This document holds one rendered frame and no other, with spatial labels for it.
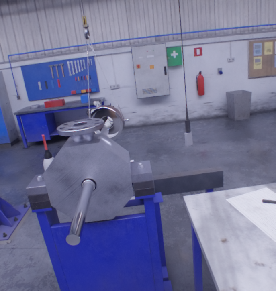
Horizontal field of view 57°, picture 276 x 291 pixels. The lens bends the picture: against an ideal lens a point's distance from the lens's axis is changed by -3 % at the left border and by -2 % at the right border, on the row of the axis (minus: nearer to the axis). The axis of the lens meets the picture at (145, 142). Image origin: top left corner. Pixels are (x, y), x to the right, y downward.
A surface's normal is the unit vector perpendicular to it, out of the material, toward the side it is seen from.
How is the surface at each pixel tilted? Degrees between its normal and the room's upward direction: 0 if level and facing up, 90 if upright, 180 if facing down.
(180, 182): 90
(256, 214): 0
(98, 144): 90
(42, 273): 0
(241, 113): 93
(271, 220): 0
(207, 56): 90
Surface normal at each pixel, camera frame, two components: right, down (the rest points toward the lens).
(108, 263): 0.07, 0.31
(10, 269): -0.11, -0.94
